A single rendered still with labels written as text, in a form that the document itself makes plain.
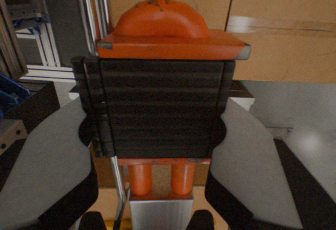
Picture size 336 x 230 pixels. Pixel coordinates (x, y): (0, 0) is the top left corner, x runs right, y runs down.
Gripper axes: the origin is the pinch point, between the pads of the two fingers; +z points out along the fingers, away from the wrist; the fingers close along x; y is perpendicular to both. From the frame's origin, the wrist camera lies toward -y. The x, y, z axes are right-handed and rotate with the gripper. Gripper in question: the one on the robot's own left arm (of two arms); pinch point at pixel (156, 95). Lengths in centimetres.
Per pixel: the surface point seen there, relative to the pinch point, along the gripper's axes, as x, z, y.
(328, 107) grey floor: 138, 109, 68
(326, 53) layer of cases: 62, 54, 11
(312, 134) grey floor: 138, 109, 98
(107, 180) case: -11.8, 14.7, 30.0
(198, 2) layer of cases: 12, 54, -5
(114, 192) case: -10.0, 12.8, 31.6
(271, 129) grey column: 97, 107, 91
